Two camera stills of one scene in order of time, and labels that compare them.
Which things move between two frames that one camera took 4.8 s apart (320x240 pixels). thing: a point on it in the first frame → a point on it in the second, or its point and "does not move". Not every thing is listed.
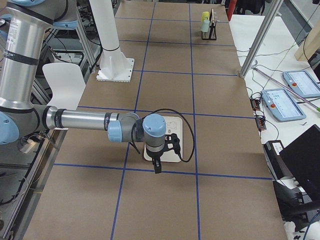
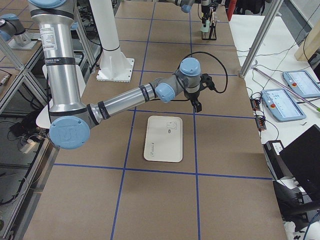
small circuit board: x=260 y=121 does not move
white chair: x=68 y=84 → x=43 y=119
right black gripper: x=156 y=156 → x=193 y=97
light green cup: x=205 y=25 does not move
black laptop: x=302 y=158 does not move
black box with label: x=272 y=149 does not move
